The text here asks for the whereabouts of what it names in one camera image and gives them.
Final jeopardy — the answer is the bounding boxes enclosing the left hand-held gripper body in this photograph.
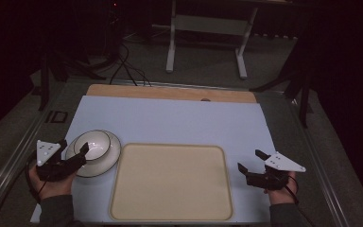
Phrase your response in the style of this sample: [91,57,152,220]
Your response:
[35,139,78,183]

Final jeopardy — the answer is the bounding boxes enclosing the person's right hand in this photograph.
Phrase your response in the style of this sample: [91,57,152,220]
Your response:
[263,171,298,205]

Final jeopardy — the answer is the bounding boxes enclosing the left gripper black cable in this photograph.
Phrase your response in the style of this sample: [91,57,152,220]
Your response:
[24,150,48,204]

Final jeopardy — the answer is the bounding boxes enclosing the black floor socket plate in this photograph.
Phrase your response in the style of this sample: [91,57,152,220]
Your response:
[44,110,69,124]

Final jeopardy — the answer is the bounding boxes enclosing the white bowl with dark rim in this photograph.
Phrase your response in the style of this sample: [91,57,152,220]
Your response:
[73,130,112,162]

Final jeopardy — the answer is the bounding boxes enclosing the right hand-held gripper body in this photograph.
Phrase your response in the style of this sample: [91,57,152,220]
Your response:
[245,151,307,191]

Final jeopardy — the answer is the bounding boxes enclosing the black cables on floor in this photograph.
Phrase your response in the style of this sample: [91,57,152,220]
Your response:
[108,42,153,88]

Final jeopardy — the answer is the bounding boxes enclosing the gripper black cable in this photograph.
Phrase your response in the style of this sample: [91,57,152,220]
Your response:
[24,150,48,204]
[285,174,316,227]

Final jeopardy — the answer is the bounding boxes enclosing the beige tray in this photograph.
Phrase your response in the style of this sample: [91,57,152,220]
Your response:
[108,142,234,222]

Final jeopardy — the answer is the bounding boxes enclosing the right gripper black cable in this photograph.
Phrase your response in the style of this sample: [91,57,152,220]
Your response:
[285,174,316,227]

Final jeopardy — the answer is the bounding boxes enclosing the person's left hand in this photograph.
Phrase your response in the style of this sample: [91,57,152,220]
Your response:
[27,164,77,201]

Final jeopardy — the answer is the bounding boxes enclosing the white metal desk frame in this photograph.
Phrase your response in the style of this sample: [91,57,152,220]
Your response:
[165,0,260,80]

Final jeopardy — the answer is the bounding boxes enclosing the black metal stand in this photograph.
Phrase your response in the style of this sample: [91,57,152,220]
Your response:
[250,27,315,129]
[37,44,108,112]

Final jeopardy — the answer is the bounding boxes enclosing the pale blue table mat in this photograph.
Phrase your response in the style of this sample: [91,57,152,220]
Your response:
[29,95,277,224]

